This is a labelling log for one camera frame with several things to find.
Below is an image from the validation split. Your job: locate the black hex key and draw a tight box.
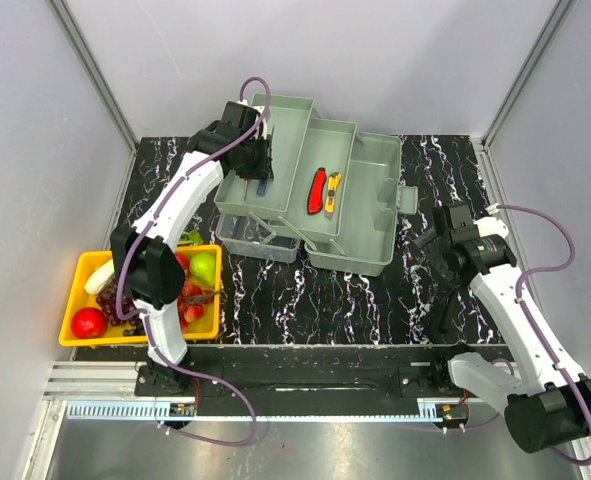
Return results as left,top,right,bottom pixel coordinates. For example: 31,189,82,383
437,282,468,334

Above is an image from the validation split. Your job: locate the red folding knife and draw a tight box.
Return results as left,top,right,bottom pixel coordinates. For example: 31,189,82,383
306,167,327,215

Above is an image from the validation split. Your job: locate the yellow utility knife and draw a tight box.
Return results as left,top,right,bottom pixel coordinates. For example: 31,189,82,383
324,172,342,219

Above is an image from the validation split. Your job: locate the translucent plastic tool box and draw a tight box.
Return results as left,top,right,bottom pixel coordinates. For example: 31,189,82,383
214,93,418,277

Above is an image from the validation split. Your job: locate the blue screwdriver long shaft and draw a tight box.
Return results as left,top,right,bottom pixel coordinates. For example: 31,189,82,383
256,180,268,197

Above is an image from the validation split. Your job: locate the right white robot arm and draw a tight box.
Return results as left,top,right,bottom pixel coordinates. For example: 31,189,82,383
416,201,591,466

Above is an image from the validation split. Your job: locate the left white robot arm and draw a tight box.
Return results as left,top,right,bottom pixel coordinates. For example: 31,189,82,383
110,101,272,375

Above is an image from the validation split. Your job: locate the green pear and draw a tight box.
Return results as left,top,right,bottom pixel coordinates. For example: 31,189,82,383
190,252,217,286

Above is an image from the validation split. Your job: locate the red apple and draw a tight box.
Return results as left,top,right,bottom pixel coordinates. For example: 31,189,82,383
175,253,190,277

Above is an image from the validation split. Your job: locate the red cherry bunch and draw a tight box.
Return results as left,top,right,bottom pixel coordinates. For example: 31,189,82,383
177,282,215,330

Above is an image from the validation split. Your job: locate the green celery stalk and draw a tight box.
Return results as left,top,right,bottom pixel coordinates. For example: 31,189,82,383
84,230,204,295

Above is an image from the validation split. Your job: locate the yellow fruit bin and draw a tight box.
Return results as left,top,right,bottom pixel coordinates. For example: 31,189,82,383
59,244,222,348

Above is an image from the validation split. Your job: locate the purple grape bunch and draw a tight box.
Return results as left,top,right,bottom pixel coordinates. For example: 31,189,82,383
96,279,144,337

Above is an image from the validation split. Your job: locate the red pomegranate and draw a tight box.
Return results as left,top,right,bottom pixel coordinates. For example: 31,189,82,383
70,307,108,339

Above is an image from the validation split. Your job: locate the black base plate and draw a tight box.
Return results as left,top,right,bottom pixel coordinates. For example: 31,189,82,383
133,344,491,401

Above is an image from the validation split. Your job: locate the aluminium frame rail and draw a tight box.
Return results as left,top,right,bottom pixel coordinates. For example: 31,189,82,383
44,362,480,423

